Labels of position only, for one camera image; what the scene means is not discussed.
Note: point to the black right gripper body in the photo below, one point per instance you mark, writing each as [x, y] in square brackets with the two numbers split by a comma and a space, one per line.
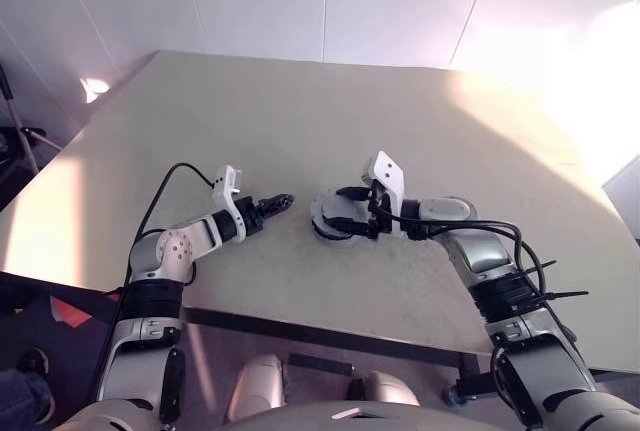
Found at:
[381, 218]

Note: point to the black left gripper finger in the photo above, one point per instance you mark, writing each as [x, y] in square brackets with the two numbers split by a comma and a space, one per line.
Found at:
[279, 209]
[277, 199]

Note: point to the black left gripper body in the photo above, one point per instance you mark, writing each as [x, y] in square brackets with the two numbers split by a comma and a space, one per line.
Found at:
[251, 217]

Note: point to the grey tape roll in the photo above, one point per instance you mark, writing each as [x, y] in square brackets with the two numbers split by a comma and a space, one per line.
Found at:
[337, 211]

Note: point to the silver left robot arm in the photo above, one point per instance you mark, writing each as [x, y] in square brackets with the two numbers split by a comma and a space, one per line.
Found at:
[175, 246]

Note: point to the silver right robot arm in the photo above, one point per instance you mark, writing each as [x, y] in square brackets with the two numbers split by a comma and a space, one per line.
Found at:
[480, 256]

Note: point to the black flat floor strip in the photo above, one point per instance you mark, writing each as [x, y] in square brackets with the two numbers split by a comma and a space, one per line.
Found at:
[320, 364]

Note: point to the beige rounded robot knee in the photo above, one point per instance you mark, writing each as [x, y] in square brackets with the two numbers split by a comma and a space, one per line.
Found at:
[385, 390]
[257, 386]

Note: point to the black zip tie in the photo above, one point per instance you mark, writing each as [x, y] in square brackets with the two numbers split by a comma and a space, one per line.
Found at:
[565, 295]
[542, 266]

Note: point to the black table leg with caster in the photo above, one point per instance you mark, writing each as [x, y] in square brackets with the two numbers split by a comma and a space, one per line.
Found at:
[467, 376]

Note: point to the silver robot torso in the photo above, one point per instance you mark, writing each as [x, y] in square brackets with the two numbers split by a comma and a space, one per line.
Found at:
[320, 420]

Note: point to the red floor object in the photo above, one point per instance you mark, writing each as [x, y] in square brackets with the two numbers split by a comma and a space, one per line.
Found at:
[70, 313]

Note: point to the grey tripod stand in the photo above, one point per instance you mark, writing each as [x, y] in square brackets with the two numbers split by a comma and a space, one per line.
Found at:
[31, 151]

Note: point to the black shoe of bystander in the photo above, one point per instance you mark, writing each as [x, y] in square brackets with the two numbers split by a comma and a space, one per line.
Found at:
[36, 366]

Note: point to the blue jeans leg of bystander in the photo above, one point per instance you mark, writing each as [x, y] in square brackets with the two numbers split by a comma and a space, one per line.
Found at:
[15, 401]

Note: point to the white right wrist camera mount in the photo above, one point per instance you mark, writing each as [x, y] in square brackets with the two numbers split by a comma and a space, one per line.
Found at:
[387, 171]

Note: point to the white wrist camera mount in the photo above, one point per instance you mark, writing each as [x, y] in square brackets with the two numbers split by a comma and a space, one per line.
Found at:
[387, 171]
[222, 186]

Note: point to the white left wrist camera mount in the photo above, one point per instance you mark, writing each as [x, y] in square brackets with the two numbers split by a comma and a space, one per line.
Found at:
[222, 186]

